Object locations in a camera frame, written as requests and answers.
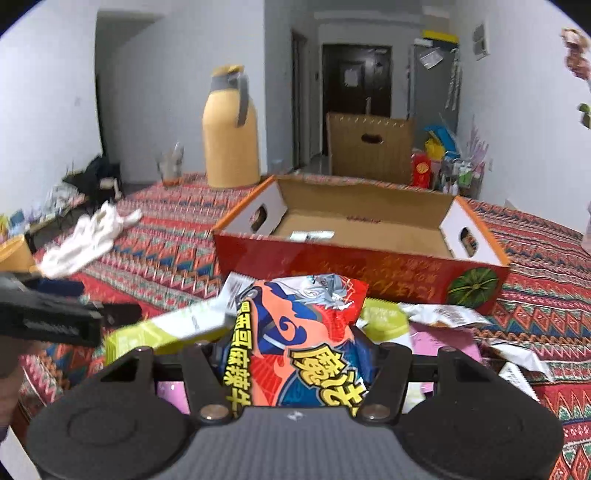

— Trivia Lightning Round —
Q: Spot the pink snack packet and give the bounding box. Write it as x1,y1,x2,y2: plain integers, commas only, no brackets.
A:
409,323,485,398
157,381,191,414

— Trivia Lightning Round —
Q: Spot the yellow box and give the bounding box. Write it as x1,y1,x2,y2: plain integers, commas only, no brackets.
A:
422,30,460,45

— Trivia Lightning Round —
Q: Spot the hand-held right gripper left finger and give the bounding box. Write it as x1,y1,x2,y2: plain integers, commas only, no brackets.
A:
99,342,234,424

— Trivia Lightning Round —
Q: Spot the person's left hand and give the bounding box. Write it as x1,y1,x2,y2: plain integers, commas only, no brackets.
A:
0,340,25,435

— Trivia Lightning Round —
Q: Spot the yellow thermos jug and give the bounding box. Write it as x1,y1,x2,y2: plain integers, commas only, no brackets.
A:
202,65,262,189

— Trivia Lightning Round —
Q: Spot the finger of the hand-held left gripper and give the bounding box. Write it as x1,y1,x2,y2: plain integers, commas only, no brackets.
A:
39,277,86,297
100,303,143,331

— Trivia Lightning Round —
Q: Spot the glass cup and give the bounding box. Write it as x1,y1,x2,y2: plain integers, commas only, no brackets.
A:
156,143,185,186

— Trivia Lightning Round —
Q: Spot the wall electrical panel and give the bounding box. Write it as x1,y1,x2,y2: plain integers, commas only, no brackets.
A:
473,23,489,59

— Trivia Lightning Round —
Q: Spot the patterned red tablecloth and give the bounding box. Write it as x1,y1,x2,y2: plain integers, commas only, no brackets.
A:
0,172,591,480

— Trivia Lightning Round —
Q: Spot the dark door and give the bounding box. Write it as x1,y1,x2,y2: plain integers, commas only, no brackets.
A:
322,44,393,118

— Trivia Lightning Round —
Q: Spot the red cardboard box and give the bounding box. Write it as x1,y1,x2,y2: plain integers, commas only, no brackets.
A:
212,174,511,317

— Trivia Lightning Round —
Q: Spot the brown cardboard box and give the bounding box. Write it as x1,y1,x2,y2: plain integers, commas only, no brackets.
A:
325,112,416,185

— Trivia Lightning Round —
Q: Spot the large colourful foil snack packet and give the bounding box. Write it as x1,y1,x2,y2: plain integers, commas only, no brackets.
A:
222,272,377,418

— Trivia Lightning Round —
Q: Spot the small silver snack packet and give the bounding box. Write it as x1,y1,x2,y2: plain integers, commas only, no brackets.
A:
291,230,335,243

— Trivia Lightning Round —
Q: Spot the wire rack with bottles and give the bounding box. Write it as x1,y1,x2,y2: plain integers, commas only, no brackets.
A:
434,152,485,195

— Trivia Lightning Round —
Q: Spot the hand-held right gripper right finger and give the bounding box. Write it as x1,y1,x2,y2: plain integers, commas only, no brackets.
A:
356,343,484,426

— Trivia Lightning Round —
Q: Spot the grey refrigerator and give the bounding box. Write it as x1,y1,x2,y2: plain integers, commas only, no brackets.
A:
412,39,461,134

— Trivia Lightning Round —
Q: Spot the green white snack packet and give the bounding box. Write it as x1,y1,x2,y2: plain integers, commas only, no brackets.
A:
102,271,254,367
359,298,411,344

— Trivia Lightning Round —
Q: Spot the red container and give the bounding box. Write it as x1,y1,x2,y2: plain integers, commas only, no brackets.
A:
412,152,433,188

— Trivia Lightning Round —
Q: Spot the blue plastic item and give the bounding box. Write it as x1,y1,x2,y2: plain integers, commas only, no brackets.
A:
427,124,458,153

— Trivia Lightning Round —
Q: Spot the brown white cookie packet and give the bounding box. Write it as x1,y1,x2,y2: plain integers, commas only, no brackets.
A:
402,302,492,329

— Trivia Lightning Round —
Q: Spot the black bag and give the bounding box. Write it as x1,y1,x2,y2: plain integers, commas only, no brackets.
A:
85,156,123,199

